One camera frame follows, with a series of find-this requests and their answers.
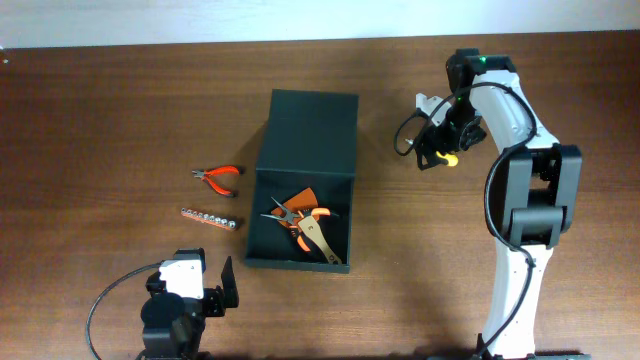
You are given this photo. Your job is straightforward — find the yellow black screwdriver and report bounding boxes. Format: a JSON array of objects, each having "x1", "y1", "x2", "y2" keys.
[{"x1": 405, "y1": 139, "x2": 458, "y2": 167}]

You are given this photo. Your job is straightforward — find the orange socket bit rail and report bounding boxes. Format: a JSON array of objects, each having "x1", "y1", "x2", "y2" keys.
[{"x1": 180, "y1": 208, "x2": 243, "y2": 231}]

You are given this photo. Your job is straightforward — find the orange needle nose pliers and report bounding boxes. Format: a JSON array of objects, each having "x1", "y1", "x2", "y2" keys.
[{"x1": 262, "y1": 198, "x2": 338, "y2": 253}]

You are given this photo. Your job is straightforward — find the orange scraper wooden handle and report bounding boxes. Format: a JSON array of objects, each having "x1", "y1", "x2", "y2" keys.
[{"x1": 270, "y1": 187, "x2": 343, "y2": 265}]

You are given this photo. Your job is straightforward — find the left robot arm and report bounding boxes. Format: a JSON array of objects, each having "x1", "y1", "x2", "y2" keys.
[{"x1": 140, "y1": 251, "x2": 239, "y2": 360}]

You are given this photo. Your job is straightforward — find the small red cutting pliers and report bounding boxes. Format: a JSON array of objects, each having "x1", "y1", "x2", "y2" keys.
[{"x1": 191, "y1": 165, "x2": 244, "y2": 198}]

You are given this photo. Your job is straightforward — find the dark green open box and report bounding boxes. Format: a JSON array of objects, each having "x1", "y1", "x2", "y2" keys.
[{"x1": 245, "y1": 89, "x2": 359, "y2": 273}]

